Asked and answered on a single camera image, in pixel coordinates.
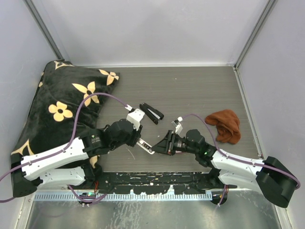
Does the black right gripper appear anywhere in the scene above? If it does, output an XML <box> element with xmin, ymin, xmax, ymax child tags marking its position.
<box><xmin>151</xmin><ymin>130</ymin><xmax>198</xmax><ymax>156</ymax></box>

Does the black stapler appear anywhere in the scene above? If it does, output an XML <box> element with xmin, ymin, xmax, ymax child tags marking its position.
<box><xmin>139</xmin><ymin>103</ymin><xmax>164</xmax><ymax>125</ymax></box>

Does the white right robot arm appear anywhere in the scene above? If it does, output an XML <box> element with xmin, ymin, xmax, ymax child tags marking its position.
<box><xmin>152</xmin><ymin>129</ymin><xmax>300</xmax><ymax>208</ymax></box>

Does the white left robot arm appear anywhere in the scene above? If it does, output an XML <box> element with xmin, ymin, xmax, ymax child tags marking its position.
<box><xmin>11</xmin><ymin>109</ymin><xmax>145</xmax><ymax>198</ymax></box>

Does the orange brown cloth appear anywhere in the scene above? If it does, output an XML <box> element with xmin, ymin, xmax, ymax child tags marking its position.
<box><xmin>205</xmin><ymin>109</ymin><xmax>241</xmax><ymax>145</ymax></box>

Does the black floral cushion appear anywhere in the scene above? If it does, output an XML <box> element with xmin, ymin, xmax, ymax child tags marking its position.
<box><xmin>10</xmin><ymin>60</ymin><xmax>120</xmax><ymax>180</ymax></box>

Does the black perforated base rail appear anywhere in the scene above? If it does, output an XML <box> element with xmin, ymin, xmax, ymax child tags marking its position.
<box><xmin>72</xmin><ymin>172</ymin><xmax>224</xmax><ymax>195</ymax></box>

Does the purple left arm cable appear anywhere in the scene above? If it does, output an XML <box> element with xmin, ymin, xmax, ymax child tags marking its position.
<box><xmin>0</xmin><ymin>93</ymin><xmax>132</xmax><ymax>203</ymax></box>

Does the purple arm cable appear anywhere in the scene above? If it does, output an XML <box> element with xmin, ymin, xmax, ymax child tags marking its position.
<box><xmin>183</xmin><ymin>114</ymin><xmax>301</xmax><ymax>189</ymax></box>
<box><xmin>0</xmin><ymin>93</ymin><xmax>132</xmax><ymax>203</ymax></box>

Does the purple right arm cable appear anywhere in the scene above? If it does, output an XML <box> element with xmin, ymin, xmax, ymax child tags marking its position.
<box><xmin>183</xmin><ymin>114</ymin><xmax>301</xmax><ymax>189</ymax></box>

